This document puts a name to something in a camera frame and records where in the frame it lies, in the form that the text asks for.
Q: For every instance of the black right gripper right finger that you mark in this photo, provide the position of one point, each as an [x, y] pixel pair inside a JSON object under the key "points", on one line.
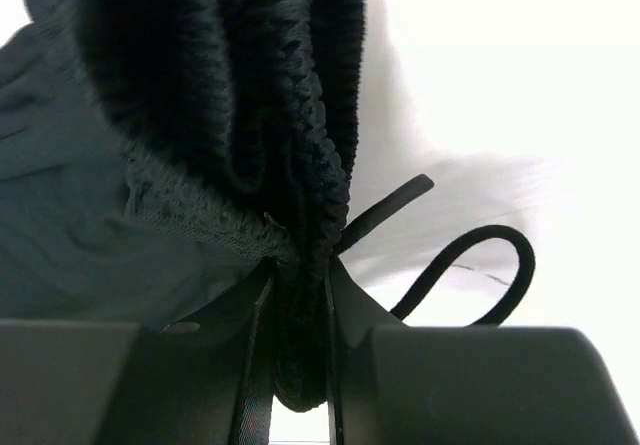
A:
{"points": [[390, 383]]}

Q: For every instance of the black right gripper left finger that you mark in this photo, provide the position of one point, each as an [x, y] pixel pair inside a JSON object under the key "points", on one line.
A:
{"points": [[208, 379]]}

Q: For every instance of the black shorts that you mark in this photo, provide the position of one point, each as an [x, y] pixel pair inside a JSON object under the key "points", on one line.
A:
{"points": [[153, 152]]}

